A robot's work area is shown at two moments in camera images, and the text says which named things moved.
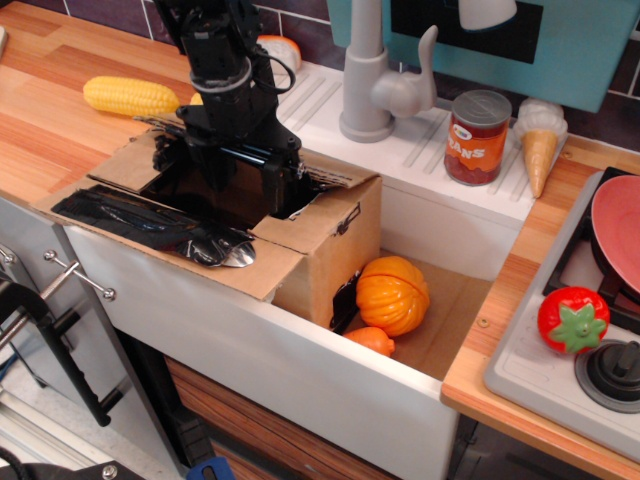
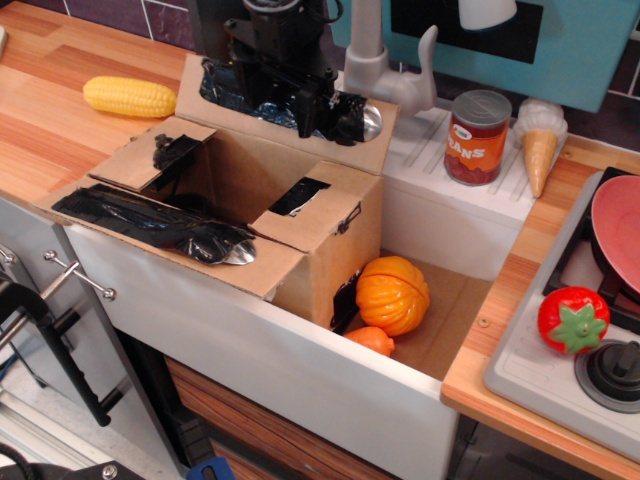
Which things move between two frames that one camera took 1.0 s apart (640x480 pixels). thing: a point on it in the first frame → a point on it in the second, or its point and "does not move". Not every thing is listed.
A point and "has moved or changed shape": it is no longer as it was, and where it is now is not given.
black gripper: [243, 122] → [289, 45]
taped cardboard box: [225, 230] has moved or changed shape
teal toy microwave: [561, 54] does not move
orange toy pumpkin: [392, 295] does not move
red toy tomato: [574, 319] does not move
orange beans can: [476, 138] does not move
